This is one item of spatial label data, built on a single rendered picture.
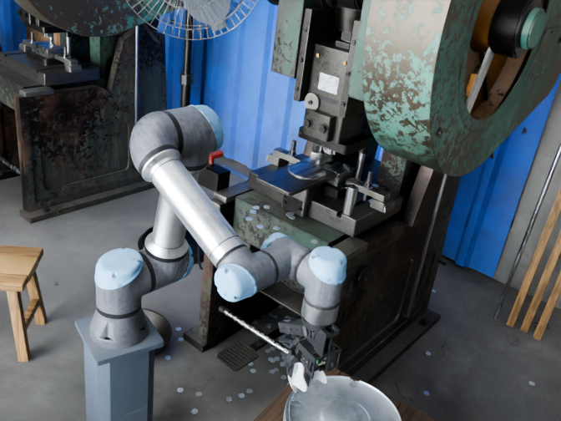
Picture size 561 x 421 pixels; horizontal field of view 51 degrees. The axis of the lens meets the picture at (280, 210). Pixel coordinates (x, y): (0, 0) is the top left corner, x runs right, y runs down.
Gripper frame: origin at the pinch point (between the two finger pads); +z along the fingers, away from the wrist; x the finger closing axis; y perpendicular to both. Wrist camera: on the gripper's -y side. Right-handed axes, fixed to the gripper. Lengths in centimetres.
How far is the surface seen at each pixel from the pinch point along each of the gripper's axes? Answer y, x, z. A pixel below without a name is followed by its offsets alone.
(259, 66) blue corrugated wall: -219, 121, -13
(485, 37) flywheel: -20, 60, -73
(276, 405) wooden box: -13.6, 5.2, 21.8
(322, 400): -6.2, 14.2, 17.4
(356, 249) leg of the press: -33, 43, -7
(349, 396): -4.2, 21.6, 17.5
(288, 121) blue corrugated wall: -195, 130, 15
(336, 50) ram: -60, 46, -60
